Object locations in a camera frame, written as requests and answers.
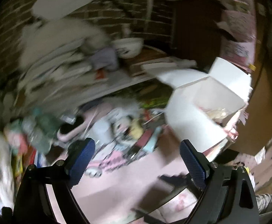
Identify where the white cylinder cup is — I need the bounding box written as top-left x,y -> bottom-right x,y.
89,118 -> 113,146

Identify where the pink hair brush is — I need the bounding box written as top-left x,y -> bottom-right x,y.
56,103 -> 113,143

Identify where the clear liquid bottle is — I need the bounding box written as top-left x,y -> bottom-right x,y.
21,116 -> 51,155

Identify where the teal bottle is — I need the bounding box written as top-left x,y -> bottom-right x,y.
32,108 -> 63,139

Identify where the panda plush toy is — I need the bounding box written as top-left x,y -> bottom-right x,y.
112,116 -> 132,136

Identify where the light blue cosmetic tube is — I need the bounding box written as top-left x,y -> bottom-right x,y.
143,126 -> 162,153

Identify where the pink desk mat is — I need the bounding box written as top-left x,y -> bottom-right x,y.
45,111 -> 209,224

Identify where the dark pink flat box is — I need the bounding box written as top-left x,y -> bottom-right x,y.
134,129 -> 153,148

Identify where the pink cartoon cardboard box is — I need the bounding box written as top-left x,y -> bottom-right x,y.
149,58 -> 251,153

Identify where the yellow plush toy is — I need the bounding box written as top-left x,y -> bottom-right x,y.
129,119 -> 144,140

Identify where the pink kotex pack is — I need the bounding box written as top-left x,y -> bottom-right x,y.
4,124 -> 28,156

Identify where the stack of books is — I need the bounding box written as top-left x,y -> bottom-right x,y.
14,41 -> 118,112

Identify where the purple cloth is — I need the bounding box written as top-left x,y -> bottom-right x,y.
88,46 -> 119,71

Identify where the panda ceramic bowl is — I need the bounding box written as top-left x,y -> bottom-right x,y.
112,38 -> 144,59

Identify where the white fluffy fur piece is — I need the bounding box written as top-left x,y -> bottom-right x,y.
18,18 -> 110,70

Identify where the white paper on wall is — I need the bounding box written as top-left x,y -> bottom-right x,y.
32,0 -> 93,21

